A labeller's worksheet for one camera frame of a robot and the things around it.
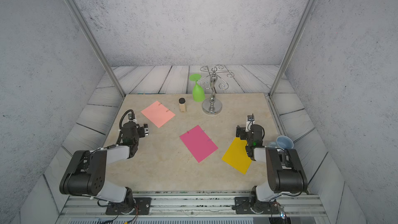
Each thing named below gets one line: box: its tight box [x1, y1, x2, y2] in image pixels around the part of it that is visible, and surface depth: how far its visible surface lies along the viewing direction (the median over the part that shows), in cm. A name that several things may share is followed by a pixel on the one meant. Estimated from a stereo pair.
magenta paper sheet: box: [179, 124, 219, 164], surface depth 96 cm
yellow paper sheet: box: [221, 136, 253, 175], surface depth 91 cm
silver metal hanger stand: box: [197, 64, 235, 116], surface depth 108 cm
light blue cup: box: [267, 135, 294, 150], surface depth 89 cm
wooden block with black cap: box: [178, 97, 187, 113], surface depth 107 cm
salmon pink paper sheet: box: [140, 100, 176, 129], surface depth 113 cm
